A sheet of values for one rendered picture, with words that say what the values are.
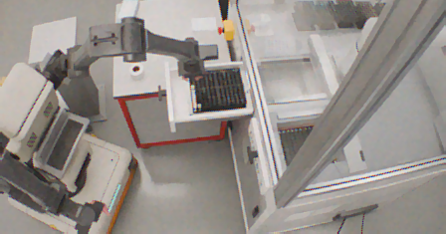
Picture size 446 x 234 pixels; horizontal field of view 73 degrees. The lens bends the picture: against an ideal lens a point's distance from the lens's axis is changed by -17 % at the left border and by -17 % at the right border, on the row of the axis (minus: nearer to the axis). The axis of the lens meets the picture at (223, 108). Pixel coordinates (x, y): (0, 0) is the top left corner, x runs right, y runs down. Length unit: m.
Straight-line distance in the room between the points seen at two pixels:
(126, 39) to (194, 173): 1.55
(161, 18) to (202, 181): 1.03
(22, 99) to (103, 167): 1.08
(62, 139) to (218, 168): 1.24
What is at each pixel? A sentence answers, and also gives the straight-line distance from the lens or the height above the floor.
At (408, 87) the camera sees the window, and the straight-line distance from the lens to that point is 0.63.
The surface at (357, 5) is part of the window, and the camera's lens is 0.62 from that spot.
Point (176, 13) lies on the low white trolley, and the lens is 1.95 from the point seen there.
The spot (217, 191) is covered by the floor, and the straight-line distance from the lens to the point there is 2.25.
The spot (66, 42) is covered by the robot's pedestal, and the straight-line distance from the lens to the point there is 1.97.
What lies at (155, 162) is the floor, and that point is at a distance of 2.32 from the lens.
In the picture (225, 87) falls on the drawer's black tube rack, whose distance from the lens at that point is 1.50.
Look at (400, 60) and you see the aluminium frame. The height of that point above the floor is 1.84.
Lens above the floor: 2.17
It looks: 61 degrees down
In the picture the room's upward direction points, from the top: 7 degrees clockwise
